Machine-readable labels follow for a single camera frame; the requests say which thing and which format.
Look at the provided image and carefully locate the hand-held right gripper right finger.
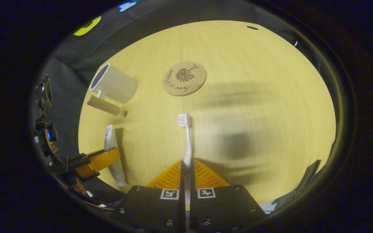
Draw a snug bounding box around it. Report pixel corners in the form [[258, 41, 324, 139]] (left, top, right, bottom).
[[190, 159, 266, 233]]

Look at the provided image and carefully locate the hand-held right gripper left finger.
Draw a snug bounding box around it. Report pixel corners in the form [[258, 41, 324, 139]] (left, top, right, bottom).
[[119, 160, 187, 233]]

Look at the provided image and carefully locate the white toothpaste tube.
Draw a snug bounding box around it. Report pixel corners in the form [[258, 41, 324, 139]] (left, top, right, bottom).
[[104, 125, 129, 187]]

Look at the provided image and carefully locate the white toothbrush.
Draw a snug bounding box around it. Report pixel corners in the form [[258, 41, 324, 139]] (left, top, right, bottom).
[[178, 113, 193, 233]]

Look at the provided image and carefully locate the white cup with wooden handle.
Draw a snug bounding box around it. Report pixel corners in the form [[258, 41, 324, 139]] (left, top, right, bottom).
[[87, 63, 138, 116]]

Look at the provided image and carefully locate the round cork coaster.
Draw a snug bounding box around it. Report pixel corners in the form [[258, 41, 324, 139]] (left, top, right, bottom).
[[163, 61, 207, 96]]

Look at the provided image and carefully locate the light wooden desktop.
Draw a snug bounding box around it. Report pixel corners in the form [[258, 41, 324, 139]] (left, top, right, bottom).
[[78, 20, 336, 207]]

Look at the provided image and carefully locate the black backdrop cloth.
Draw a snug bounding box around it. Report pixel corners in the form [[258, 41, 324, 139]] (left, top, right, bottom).
[[34, 0, 339, 207]]

